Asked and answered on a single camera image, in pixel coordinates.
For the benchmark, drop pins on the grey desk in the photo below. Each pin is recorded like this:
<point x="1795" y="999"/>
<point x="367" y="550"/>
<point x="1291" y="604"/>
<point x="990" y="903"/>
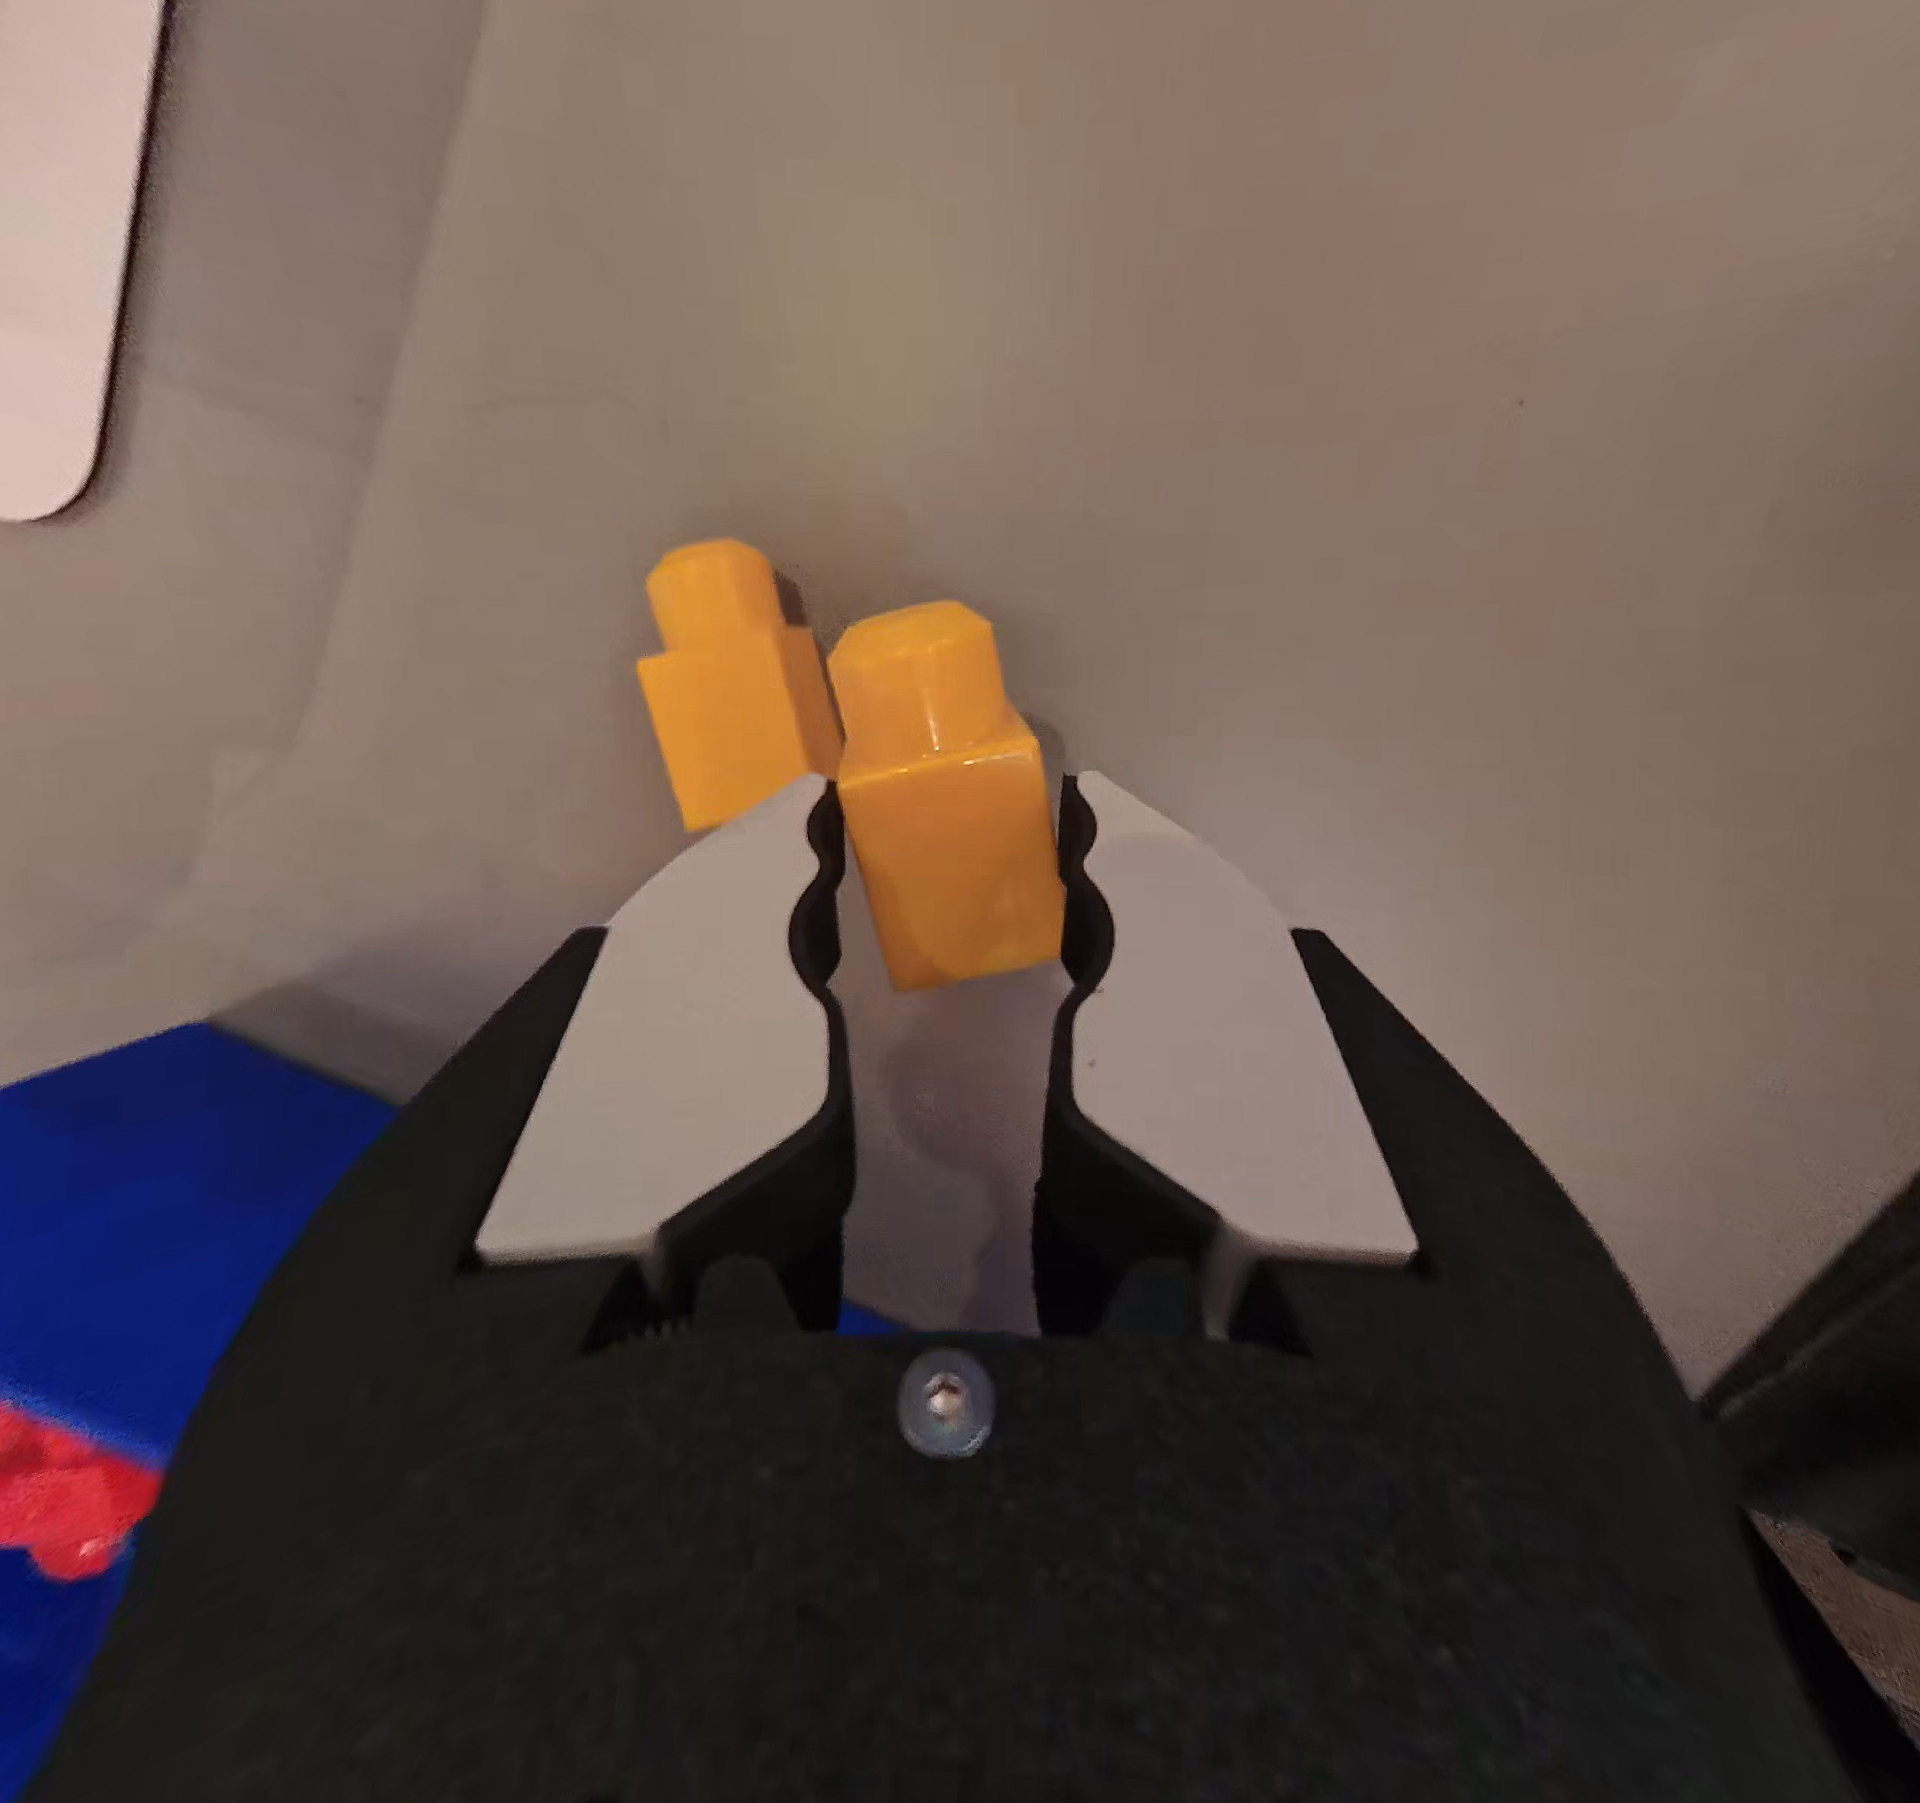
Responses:
<point x="1200" y="333"/>

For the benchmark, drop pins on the yellow single-stud toy block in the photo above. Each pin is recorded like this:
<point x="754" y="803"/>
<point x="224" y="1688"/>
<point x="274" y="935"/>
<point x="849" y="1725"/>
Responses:
<point x="727" y="723"/>
<point x="947" y="843"/>

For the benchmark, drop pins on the blue plastic bin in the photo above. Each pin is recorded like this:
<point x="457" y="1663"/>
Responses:
<point x="150" y="1203"/>

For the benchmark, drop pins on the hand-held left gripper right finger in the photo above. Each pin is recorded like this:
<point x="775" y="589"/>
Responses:
<point x="1230" y="1069"/>

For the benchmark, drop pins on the pile of colourful toy blocks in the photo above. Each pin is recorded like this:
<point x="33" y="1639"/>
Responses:
<point x="68" y="1495"/>

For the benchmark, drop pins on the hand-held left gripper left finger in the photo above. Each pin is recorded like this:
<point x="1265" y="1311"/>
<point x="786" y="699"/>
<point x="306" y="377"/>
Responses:
<point x="660" y="1069"/>

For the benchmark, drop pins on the white stand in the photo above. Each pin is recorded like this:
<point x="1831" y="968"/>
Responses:
<point x="76" y="184"/>

